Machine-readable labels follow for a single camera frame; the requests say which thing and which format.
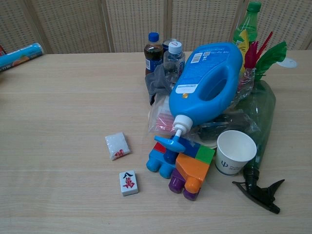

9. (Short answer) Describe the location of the blue snack tube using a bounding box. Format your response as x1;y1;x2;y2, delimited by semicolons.
0;42;45;73

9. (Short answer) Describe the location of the clear bag of red straws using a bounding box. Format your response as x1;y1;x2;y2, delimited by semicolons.
148;94;181;136

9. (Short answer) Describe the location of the feather shuttlecock in plastic wrap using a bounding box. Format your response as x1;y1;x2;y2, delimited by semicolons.
236;30;288;103

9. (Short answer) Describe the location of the red building block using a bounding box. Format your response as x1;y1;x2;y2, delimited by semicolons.
153;142;167;153

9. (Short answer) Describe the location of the grey cloth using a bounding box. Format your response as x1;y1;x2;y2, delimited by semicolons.
145;64;176;105

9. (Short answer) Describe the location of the cola bottle blue cap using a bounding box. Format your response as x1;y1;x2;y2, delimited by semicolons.
143;32;164;77

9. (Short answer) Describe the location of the small white plastic packet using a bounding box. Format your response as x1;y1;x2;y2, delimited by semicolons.
105;132;132;161

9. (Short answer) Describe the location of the white round disc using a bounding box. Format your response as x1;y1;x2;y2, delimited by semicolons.
277;58;298;69

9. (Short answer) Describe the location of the crumpled clear plastic bag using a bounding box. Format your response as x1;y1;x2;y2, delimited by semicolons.
190;109;259;147

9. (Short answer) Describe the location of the purple building block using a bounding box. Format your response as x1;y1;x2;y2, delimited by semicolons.
168;168;200;202

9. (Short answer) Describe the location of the white mahjong tile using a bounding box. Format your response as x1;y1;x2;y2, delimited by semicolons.
119;170;139;196

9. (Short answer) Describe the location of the orange building block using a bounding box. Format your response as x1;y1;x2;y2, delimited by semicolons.
175;154;211;195

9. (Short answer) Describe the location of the clear water bottle white cap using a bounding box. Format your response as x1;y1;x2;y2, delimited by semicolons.
162;40;186;86

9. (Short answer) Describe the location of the wooden folding screen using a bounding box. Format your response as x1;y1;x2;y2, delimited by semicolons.
0;0;312;54

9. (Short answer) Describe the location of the blue detergent pump bottle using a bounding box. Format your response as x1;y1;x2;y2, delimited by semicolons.
154;41;244;155

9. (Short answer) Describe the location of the dark blue building block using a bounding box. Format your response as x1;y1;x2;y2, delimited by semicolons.
163;138;201;164

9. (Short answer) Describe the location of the green soda bottle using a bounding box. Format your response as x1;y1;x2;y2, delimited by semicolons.
231;1;262;51

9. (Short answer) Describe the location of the white paper cup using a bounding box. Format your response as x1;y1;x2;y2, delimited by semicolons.
214;130;257;177

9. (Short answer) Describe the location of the green spray bottle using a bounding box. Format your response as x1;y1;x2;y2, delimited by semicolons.
232;80;285;215

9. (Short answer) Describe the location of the green building block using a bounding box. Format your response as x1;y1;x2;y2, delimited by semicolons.
195;145;216;167

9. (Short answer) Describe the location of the light blue building block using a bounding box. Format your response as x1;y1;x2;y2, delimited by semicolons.
145;147;178;179

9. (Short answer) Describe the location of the blue lidded bottle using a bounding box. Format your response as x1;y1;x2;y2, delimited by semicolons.
162;38;178;53

